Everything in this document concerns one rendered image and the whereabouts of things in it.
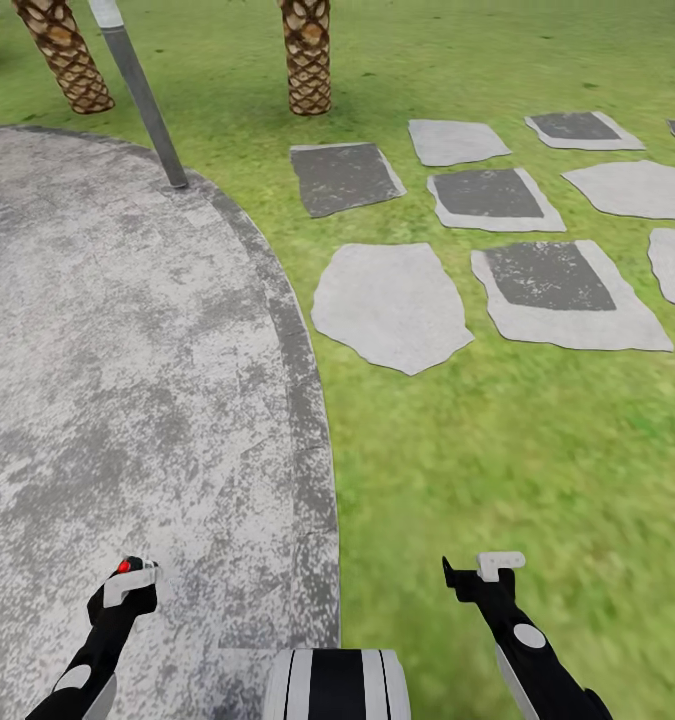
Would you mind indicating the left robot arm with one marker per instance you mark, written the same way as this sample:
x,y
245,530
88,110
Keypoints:
x,y
87,689

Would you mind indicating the bush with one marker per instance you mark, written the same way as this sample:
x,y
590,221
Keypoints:
x,y
54,29
306,32

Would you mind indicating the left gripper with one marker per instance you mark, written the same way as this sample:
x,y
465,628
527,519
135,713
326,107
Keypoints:
x,y
137,602

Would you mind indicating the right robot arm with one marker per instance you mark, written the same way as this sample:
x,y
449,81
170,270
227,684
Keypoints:
x,y
540,684

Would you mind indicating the pesticide atomizer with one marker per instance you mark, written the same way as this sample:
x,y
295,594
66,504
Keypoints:
x,y
135,563

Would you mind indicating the robot trunk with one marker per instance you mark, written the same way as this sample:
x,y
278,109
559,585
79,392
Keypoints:
x,y
336,684

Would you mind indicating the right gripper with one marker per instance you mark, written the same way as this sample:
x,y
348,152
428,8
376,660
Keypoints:
x,y
471,589

